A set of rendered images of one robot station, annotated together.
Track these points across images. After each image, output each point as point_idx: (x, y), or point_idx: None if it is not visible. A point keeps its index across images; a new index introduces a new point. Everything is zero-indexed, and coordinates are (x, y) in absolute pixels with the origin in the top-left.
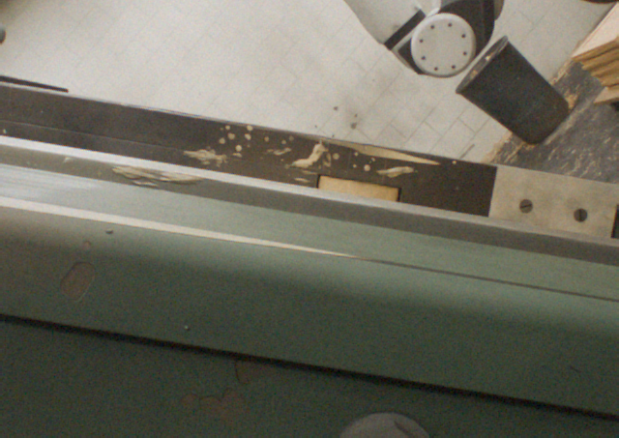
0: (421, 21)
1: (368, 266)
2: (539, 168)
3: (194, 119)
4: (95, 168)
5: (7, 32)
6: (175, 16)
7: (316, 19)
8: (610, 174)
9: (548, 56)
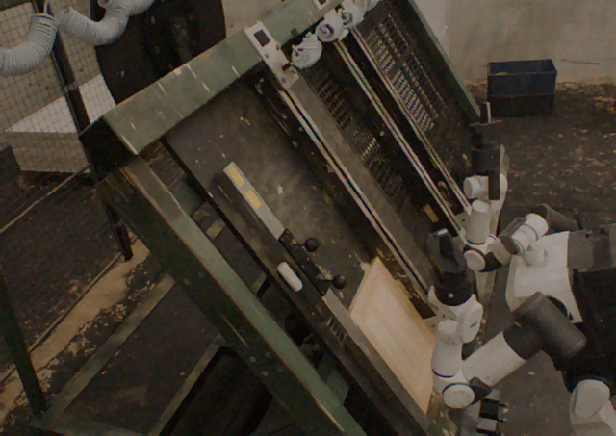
0: (479, 244)
1: (344, 433)
2: (594, 134)
3: (386, 245)
4: (345, 330)
5: None
6: None
7: None
8: (600, 193)
9: None
